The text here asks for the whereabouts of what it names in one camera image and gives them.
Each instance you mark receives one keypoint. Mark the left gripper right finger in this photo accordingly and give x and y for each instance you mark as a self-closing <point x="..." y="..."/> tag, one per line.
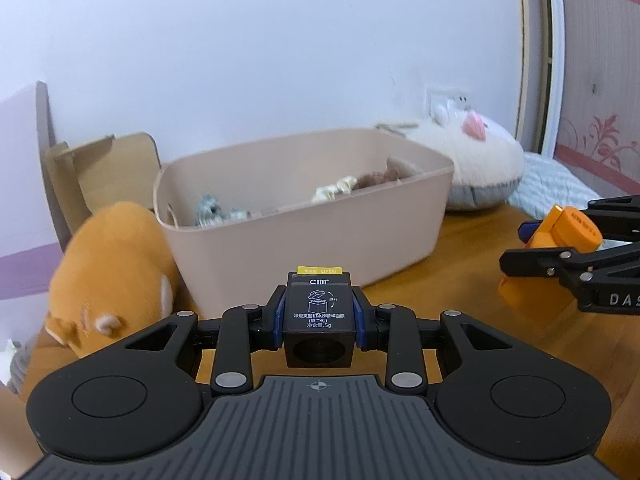
<point x="394" y="330"/>

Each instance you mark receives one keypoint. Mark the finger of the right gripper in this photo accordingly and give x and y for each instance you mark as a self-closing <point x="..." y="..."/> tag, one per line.
<point x="605" y="223"/>
<point x="560" y="263"/>

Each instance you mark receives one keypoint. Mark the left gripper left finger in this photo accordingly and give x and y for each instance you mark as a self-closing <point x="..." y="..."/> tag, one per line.
<point x="244" y="330"/>

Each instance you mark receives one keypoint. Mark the small black box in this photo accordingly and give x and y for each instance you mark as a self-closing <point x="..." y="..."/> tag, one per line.
<point x="318" y="327"/>

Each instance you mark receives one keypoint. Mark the cream cloth scrunchie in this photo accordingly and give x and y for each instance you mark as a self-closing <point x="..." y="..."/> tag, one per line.
<point x="343" y="186"/>

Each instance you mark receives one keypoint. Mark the brown plush item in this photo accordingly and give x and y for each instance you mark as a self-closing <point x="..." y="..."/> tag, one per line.
<point x="396" y="169"/>

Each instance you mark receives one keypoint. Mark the light blue quilted bedding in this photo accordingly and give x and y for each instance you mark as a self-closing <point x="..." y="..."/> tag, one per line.
<point x="546" y="183"/>

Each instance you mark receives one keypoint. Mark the beige plastic storage bin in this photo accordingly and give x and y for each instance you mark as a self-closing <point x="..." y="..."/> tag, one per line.
<point x="370" y="233"/>

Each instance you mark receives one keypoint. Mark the white sheep plush toy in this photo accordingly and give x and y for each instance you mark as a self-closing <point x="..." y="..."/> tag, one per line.
<point x="488" y="161"/>

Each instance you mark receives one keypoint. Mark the orange hamster plush toy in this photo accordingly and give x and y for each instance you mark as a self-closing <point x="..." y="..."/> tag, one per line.
<point x="117" y="276"/>

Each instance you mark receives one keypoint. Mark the wooden board stand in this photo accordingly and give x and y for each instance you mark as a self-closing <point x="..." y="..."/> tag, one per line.
<point x="84" y="178"/>

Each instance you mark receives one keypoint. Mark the lilac white headboard panel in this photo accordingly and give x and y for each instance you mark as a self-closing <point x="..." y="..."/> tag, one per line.
<point x="30" y="244"/>

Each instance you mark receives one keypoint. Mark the white door frame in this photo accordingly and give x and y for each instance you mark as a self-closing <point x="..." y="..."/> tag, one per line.
<point x="542" y="75"/>

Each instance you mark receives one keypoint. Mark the white wall socket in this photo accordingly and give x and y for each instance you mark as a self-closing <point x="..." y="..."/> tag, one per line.
<point x="447" y="99"/>

